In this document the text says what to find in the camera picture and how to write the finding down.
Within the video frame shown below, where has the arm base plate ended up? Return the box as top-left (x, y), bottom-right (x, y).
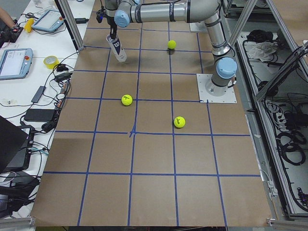
top-left (196, 74), bottom-right (237, 103)
top-left (190, 21), bottom-right (208, 33)

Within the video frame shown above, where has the near teach pendant tablet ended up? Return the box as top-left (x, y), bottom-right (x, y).
top-left (0, 48), bottom-right (33, 80)

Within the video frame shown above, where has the white crumpled cloth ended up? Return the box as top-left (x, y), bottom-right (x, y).
top-left (247, 41), bottom-right (278, 62)

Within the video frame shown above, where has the black laptop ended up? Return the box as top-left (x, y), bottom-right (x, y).
top-left (0, 117), bottom-right (34, 173)

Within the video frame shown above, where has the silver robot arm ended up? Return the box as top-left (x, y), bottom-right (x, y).
top-left (96, 0), bottom-right (236, 93)

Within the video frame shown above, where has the yellow tape roll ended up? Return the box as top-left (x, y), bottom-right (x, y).
top-left (43, 55), bottom-right (60, 69)

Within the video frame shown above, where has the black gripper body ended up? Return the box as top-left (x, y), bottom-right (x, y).
top-left (105, 9), bottom-right (117, 30)

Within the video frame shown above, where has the black power adapter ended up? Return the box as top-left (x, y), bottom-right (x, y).
top-left (24, 109), bottom-right (55, 122)

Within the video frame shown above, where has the aluminium frame post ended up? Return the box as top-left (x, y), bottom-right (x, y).
top-left (55, 0), bottom-right (84, 51)

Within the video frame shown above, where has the far teach pendant tablet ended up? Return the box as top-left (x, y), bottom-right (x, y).
top-left (32, 10), bottom-right (64, 33)

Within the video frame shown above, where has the teach pendant tablet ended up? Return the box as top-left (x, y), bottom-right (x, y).
top-left (0, 48), bottom-right (33, 80)
top-left (32, 10), bottom-right (64, 33)

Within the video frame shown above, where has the clear tennis ball can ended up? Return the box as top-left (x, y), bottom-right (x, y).
top-left (106, 35), bottom-right (127, 62)

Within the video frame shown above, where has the Wilson yellow tennis ball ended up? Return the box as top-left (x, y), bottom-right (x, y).
top-left (167, 40), bottom-right (177, 50)

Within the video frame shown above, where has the Head yellow tennis ball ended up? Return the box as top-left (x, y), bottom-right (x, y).
top-left (173, 116), bottom-right (186, 128)

